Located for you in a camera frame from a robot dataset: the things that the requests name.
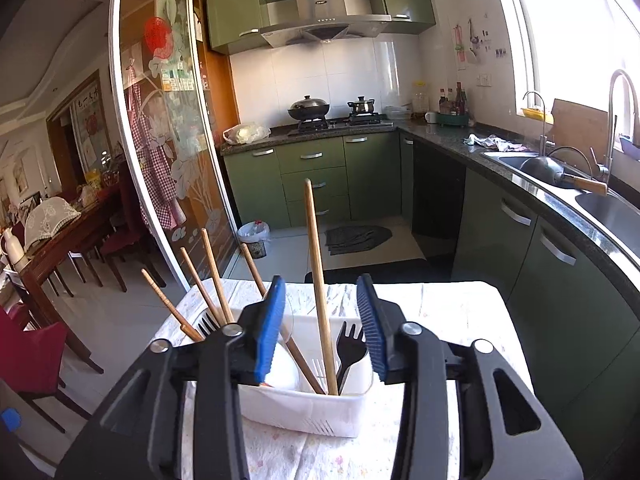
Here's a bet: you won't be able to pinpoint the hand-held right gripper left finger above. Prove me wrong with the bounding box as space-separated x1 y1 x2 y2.
55 275 287 480

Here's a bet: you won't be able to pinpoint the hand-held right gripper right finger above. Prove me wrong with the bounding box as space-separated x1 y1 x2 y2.
356 273 583 480

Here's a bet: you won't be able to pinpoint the black plastic fork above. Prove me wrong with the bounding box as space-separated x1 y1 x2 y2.
336 322 368 393
197 312 221 338

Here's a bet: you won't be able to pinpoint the clear plastic spoon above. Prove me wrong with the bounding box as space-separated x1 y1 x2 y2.
280 297 295 343

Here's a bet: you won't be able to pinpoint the white plastic spoon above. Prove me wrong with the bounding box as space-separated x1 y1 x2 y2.
262 342 303 391

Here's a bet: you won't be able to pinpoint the plain wooden chopstick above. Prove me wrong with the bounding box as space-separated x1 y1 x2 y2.
201 228 236 323
304 178 340 396
180 247 223 325

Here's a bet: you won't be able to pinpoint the red patterned wooden chopstick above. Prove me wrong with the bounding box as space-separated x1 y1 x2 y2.
141 268 205 342
240 243 326 395

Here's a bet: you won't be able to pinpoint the white slotted utensil basket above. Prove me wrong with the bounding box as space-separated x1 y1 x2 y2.
182 307 375 440

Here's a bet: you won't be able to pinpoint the black floor mat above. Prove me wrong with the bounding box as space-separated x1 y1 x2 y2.
305 257 431 283

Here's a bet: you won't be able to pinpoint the red upholstered chair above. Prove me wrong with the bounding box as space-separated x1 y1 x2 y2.
0 305 69 434

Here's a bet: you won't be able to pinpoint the white printed tablecloth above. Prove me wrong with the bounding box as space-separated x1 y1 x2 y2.
150 279 538 480

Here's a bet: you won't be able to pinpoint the dark grey floor mat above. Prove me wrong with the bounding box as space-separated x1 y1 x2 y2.
325 225 394 256

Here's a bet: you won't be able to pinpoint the small trash bin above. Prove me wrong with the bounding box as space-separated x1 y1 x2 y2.
237 220 271 259

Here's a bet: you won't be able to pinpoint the wooden dining table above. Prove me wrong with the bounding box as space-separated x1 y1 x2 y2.
0 195 132 361

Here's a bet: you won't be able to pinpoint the dark red dining chair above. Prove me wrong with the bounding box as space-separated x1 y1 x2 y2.
100 160 167 293

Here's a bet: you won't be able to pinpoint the green base cabinets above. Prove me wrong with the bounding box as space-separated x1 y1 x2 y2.
222 132 640 480

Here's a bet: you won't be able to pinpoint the white lace food cover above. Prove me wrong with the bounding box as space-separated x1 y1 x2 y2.
25 199 82 254

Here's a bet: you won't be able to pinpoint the white plastic bag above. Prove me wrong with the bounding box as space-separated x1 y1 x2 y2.
222 122 272 146

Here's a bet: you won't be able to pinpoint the dark granite countertop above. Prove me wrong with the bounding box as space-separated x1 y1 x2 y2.
221 120 640 281

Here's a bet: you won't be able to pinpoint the gas stove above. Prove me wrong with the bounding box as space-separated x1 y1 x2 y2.
287 112 396 136

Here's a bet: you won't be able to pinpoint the red checkered apron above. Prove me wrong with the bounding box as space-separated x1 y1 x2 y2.
127 67 187 229

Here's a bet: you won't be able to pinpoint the crumpled dish cloth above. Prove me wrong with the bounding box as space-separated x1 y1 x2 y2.
462 134 527 154

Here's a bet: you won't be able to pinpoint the black wok with lid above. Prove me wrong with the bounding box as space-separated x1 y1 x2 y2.
287 94 332 122

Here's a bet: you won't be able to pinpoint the etched glass sliding door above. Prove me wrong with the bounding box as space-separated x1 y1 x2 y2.
110 0 242 292

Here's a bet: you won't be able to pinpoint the group of condiment bottles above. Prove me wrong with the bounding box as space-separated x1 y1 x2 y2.
438 82 471 126

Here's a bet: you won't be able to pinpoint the steel kitchen sink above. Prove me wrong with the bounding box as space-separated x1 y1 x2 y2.
482 152 640 256

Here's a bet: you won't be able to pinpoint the small steel faucet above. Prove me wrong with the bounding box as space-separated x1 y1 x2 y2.
522 91 551 156

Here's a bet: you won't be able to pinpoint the wooden cutting board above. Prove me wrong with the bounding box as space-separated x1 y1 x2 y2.
550 99 614 161

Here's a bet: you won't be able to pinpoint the steel range hood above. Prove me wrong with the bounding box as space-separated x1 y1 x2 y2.
260 0 393 48

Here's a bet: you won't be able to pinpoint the tall steel faucet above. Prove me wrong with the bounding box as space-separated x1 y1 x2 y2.
597 69 640 182

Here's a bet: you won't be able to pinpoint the red paper cutout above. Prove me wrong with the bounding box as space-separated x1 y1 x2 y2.
145 16 171 52

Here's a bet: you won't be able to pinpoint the kitchen window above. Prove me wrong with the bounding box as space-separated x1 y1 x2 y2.
500 0 640 136

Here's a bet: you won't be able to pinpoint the dark pan wooden handle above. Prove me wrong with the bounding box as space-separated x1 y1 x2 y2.
520 146 609 196

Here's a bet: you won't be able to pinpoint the framed wall scroll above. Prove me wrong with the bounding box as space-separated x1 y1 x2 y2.
70 77 112 167

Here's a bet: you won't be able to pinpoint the green wall cabinets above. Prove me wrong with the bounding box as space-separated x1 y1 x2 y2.
204 0 437 56

